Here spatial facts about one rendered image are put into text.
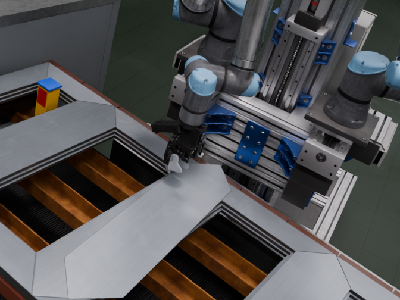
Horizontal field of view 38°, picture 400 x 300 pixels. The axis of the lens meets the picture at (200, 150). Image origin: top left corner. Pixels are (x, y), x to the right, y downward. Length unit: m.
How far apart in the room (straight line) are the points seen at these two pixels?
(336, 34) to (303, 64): 0.15
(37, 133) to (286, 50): 0.89
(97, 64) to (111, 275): 1.25
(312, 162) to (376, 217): 1.67
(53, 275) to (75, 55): 1.16
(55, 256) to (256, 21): 0.83
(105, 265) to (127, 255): 0.07
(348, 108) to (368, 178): 1.92
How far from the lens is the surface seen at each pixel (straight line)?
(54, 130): 1.86
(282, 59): 2.10
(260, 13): 1.68
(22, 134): 1.83
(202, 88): 1.58
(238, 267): 1.81
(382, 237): 3.43
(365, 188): 3.74
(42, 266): 1.44
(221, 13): 1.99
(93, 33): 2.39
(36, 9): 2.12
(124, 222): 1.58
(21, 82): 2.08
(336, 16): 2.09
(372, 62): 1.92
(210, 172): 1.85
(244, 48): 1.69
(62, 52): 2.31
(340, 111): 1.97
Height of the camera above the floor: 1.92
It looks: 34 degrees down
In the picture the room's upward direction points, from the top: 18 degrees clockwise
